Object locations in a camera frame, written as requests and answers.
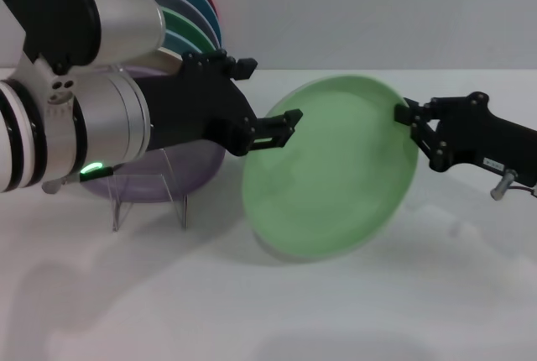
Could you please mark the light blue plate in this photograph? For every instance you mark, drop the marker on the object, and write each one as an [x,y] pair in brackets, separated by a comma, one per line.
[180,40]

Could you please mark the light green plate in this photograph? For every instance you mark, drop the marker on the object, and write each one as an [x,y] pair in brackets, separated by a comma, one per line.
[331,176]

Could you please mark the dark green plate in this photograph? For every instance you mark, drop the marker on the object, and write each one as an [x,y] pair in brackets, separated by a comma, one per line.
[184,23]

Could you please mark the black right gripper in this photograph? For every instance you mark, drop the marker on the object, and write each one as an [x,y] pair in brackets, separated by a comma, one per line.
[482,134]

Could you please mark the grey purple plate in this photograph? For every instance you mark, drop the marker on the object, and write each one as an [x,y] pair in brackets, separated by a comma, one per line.
[176,2]

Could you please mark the clear acrylic plate rack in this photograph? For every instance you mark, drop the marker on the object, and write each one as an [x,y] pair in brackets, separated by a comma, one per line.
[176,193]

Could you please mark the lavender plate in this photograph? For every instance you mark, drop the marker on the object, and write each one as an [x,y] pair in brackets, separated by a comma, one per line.
[189,172]

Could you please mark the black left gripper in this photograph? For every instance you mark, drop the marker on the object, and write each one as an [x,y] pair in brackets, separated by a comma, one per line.
[197,105]

